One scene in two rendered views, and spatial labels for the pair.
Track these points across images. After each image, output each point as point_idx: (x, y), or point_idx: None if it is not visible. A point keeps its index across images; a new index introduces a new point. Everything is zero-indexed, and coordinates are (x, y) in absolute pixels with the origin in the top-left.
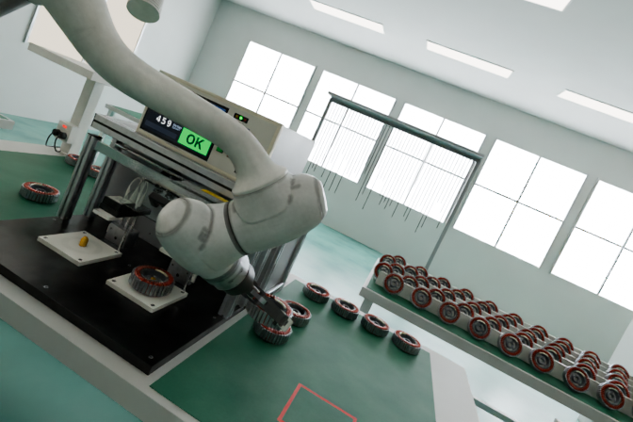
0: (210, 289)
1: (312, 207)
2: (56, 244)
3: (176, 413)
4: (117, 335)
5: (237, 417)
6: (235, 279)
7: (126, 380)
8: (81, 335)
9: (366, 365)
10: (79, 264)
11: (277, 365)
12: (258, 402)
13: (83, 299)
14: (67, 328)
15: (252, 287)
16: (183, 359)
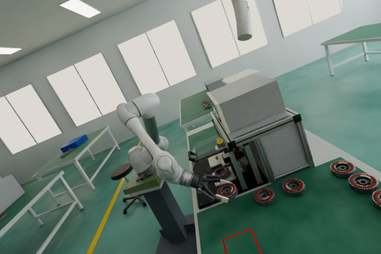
0: (252, 173)
1: (157, 169)
2: (210, 160)
3: (195, 224)
4: (199, 195)
5: (209, 232)
6: (186, 184)
7: (193, 210)
8: (195, 193)
9: (324, 233)
10: (210, 167)
11: (249, 216)
12: (222, 230)
13: None
14: (194, 190)
15: (197, 186)
16: (214, 206)
